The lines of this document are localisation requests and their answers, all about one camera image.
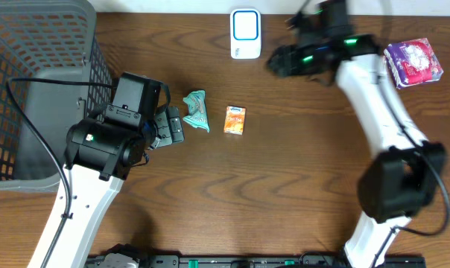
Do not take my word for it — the green wet wipes packet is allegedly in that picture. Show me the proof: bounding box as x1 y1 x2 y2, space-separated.
183 89 210 132

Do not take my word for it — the orange snack packet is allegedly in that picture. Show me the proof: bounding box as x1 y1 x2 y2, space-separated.
224 106 246 135

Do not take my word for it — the purple pink tissue pack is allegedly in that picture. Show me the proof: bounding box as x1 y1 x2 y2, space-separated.
384 38 443 89

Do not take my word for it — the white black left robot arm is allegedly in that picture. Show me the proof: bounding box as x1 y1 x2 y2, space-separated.
29 72 184 267

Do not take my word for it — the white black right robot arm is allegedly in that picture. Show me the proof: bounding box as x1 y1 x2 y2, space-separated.
267 1 450 267

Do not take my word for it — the grey plastic lattice basket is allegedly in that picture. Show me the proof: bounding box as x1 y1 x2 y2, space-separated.
0 0 112 192

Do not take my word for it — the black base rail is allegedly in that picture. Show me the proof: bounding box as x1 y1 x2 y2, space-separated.
85 253 427 268

